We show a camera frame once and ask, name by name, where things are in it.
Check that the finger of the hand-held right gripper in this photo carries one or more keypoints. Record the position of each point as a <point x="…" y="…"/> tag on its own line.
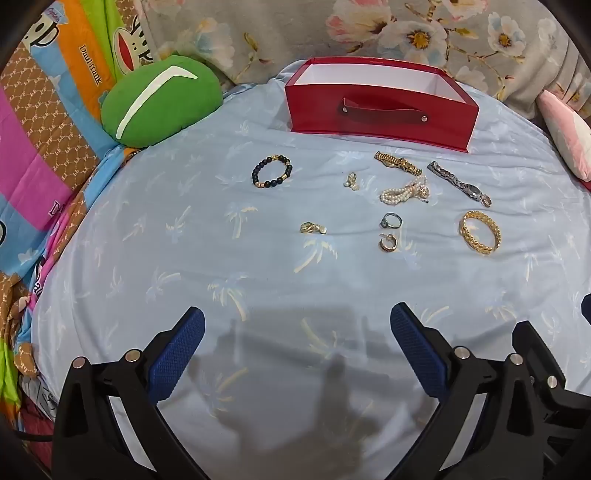
<point x="538" y="348"/>
<point x="587" y="308"/>

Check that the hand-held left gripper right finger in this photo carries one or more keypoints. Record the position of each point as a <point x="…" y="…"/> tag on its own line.
<point x="420" y="350"/>

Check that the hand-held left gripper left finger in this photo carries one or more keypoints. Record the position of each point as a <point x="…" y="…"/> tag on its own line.
<point x="178" y="355"/>

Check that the silver watch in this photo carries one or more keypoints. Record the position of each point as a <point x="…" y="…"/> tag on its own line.
<point x="455" y="181"/>

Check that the red box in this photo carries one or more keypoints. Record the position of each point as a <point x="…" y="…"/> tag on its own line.
<point x="378" y="115"/>

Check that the light blue palm print sheet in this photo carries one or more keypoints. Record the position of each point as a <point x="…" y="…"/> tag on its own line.
<point x="207" y="258"/>

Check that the gold hoop earring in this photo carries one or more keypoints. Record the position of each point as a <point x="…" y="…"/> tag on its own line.
<point x="384" y="244"/>

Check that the pink pillow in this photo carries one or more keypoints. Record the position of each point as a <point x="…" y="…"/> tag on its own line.
<point x="565" y="127"/>

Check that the pearl drop earrings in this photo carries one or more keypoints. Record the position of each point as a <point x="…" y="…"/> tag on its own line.
<point x="352" y="181"/>

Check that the colourful cartoon bed sheet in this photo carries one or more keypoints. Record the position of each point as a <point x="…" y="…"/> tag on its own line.
<point x="51" y="152"/>

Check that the green pillow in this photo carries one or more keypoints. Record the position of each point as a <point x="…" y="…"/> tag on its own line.
<point x="157" y="106"/>

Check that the grey floral blanket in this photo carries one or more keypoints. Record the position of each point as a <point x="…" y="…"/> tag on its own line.
<point x="286" y="32"/>

